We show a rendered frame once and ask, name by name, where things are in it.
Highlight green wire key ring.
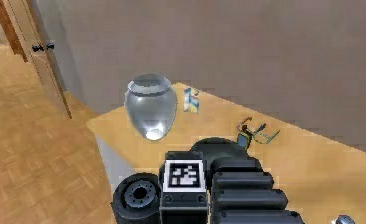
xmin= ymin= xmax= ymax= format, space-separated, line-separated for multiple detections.
xmin=236 ymin=116 xmax=281 ymax=150

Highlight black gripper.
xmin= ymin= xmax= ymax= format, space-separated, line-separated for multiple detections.
xmin=110 ymin=172 xmax=163 ymax=224

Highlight tan wooden table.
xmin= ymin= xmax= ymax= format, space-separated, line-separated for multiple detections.
xmin=86 ymin=82 xmax=366 ymax=224

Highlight blue white small card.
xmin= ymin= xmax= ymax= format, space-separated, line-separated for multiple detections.
xmin=183 ymin=87 xmax=201 ymax=114

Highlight beige room door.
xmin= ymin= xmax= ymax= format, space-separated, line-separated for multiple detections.
xmin=0 ymin=0 xmax=73 ymax=120

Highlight grey glass vase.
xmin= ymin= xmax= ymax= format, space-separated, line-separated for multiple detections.
xmin=124 ymin=73 xmax=178 ymax=142

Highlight black door handle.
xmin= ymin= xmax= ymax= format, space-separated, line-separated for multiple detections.
xmin=31 ymin=41 xmax=56 ymax=53

